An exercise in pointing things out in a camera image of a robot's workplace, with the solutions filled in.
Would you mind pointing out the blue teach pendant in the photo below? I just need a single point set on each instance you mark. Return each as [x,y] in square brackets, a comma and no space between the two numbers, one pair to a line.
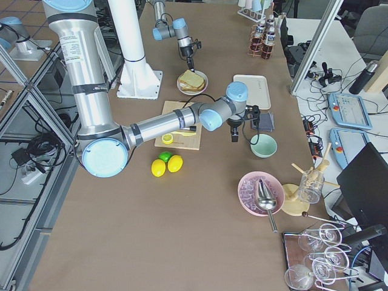
[346,144]
[349,111]

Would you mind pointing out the yellow lemon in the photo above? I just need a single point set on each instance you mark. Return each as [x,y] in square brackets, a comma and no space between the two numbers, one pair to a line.
[158,168]
[175,163]

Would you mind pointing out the black tray with glasses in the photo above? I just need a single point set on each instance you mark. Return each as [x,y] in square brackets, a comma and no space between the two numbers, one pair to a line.
[294,254]

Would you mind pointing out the wine glass two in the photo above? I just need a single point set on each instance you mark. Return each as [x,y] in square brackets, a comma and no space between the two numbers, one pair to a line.
[336,258]

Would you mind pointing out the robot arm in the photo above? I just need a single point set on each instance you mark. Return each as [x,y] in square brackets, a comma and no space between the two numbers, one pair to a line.
[107,147]
[166,27]

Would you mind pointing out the cream rabbit tray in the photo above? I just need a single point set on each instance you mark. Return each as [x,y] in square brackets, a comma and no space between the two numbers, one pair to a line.
[258,92]

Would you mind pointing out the plain bread slice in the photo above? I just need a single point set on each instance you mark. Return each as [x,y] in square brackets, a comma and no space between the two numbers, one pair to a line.
[191,78]

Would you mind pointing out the wine glass one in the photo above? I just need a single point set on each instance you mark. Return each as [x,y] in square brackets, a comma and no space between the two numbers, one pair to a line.
[310,241]

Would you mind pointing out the tea bottle one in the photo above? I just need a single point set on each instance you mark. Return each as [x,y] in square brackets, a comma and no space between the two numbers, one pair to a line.
[256,39]

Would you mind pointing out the yellow plastic knife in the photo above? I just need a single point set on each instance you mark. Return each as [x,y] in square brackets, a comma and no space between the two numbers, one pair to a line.
[184,133]

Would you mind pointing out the wooden cutting board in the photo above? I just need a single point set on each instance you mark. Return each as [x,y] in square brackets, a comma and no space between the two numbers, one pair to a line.
[183,142]

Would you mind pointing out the white cup rack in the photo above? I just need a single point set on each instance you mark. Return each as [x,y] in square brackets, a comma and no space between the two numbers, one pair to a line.
[254,10]

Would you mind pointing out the pink bowl with ice cubes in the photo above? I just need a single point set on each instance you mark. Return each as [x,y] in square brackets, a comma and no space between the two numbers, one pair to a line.
[247,189]

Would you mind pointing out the wooden mug tree stand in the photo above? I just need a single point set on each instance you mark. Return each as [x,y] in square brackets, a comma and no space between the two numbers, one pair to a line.
[292,204]

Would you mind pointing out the aluminium frame post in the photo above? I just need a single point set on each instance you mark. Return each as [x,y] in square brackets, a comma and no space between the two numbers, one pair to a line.
[320,33]

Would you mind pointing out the white plate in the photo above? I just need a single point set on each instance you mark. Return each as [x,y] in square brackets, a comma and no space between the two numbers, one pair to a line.
[193,93]

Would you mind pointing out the mint green bowl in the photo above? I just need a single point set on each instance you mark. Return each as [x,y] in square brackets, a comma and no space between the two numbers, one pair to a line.
[263,145]

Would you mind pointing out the blue teach pendant far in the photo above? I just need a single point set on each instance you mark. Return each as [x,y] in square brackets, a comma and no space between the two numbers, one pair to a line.
[349,111]

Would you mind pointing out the wine glass three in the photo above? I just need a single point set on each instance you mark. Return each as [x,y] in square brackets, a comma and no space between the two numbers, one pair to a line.
[323,271]

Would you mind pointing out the dark grey cloth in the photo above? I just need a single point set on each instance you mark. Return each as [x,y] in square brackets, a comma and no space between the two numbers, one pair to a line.
[266,122]

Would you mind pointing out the copper wire bottle rack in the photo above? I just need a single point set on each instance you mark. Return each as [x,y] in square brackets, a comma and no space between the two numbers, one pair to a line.
[264,36]

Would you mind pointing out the yellow lemon right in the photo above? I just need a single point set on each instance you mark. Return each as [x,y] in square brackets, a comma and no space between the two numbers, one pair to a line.
[175,163]

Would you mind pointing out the metal ice scoop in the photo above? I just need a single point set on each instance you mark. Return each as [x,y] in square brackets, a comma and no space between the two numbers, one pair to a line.
[267,202]

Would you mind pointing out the tea bottle two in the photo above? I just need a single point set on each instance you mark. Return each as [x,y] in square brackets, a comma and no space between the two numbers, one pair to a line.
[268,43]

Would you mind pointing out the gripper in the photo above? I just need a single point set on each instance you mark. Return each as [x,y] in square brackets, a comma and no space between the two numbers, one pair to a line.
[187,53]
[234,123]

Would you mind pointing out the black monitor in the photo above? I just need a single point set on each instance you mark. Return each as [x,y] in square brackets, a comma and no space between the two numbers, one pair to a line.
[363,184]

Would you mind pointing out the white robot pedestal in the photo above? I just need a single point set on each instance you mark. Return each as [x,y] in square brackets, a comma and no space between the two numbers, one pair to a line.
[138,80]

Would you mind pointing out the wine glass four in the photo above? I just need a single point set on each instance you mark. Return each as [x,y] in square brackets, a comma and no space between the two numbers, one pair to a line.
[299,277]

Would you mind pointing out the blue teach pendant near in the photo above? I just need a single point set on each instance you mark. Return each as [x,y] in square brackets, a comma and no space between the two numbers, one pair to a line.
[346,144]

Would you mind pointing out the lime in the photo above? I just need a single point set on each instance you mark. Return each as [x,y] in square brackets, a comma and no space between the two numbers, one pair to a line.
[165,156]

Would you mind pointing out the yellow lemon left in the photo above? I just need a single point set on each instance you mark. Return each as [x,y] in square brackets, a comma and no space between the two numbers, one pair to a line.
[158,168]

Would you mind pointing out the glass mug on stand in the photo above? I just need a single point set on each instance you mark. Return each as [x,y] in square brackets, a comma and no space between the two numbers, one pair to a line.
[311,185]

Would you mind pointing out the tea bottle three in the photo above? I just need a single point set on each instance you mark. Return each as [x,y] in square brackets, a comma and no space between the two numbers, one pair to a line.
[270,22]

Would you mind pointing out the half lemon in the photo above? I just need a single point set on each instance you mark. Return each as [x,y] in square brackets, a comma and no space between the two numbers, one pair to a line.
[167,138]

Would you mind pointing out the black thermos bottle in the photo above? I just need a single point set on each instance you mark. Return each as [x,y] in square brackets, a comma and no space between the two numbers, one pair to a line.
[364,77]

